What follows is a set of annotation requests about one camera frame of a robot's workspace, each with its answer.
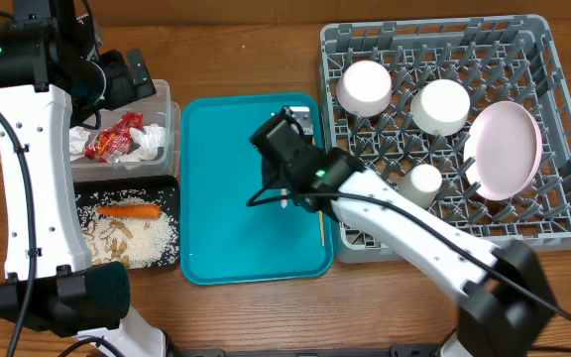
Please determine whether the black tray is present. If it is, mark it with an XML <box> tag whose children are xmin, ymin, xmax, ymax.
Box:
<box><xmin>73</xmin><ymin>174</ymin><xmax>181</xmax><ymax>272</ymax></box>

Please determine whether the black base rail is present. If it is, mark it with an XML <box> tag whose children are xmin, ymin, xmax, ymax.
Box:
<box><xmin>167</xmin><ymin>343</ymin><xmax>438</xmax><ymax>357</ymax></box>

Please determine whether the teal serving tray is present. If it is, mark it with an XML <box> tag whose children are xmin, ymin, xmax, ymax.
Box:
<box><xmin>179</xmin><ymin>92</ymin><xmax>334</xmax><ymax>286</ymax></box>

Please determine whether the pink bowl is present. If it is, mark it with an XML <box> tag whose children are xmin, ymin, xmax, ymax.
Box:
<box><xmin>336</xmin><ymin>60</ymin><xmax>393</xmax><ymax>117</ymax></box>

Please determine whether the clear plastic bin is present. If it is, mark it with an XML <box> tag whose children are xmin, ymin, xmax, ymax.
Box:
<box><xmin>71</xmin><ymin>79</ymin><xmax>180</xmax><ymax>181</ymax></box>

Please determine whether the white plastic fork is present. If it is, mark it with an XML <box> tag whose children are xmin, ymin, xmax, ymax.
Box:
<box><xmin>281</xmin><ymin>188</ymin><xmax>287</xmax><ymax>208</ymax></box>

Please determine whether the grey dishwasher rack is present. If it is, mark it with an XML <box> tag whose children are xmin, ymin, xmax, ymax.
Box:
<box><xmin>319</xmin><ymin>15</ymin><xmax>571</xmax><ymax>252</ymax></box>

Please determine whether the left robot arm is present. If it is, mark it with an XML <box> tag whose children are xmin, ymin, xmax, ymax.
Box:
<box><xmin>0</xmin><ymin>0</ymin><xmax>176</xmax><ymax>356</ymax></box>

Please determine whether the white cup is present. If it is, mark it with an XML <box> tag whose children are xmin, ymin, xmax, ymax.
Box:
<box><xmin>398</xmin><ymin>164</ymin><xmax>443</xmax><ymax>208</ymax></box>

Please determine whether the white round plate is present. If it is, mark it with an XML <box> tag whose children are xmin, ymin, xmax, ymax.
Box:
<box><xmin>463</xmin><ymin>101</ymin><xmax>542</xmax><ymax>201</ymax></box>

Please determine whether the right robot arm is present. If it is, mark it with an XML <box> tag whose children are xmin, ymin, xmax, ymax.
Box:
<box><xmin>250</xmin><ymin>109</ymin><xmax>556</xmax><ymax>356</ymax></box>

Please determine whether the small white bowl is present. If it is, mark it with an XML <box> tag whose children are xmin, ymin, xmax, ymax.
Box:
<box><xmin>410</xmin><ymin>79</ymin><xmax>471</xmax><ymax>136</ymax></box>

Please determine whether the orange carrot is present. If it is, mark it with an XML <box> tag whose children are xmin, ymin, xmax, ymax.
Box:
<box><xmin>96</xmin><ymin>204</ymin><xmax>162</xmax><ymax>219</ymax></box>

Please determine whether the white tissue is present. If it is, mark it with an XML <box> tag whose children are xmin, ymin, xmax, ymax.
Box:
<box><xmin>119</xmin><ymin>124</ymin><xmax>167</xmax><ymax>163</ymax></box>

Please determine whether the peanut shells and rice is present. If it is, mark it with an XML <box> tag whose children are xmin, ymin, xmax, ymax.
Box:
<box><xmin>75</xmin><ymin>190</ymin><xmax>180</xmax><ymax>269</ymax></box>

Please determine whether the wooden chopstick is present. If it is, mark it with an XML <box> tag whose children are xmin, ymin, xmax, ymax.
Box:
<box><xmin>311</xmin><ymin>138</ymin><xmax>325</xmax><ymax>247</ymax></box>

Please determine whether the red snack wrapper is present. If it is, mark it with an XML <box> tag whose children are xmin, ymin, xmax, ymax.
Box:
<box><xmin>84</xmin><ymin>112</ymin><xmax>144</xmax><ymax>163</ymax></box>

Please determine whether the white napkin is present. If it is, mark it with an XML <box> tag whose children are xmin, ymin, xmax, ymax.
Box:
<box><xmin>69</xmin><ymin>127</ymin><xmax>90</xmax><ymax>156</ymax></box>

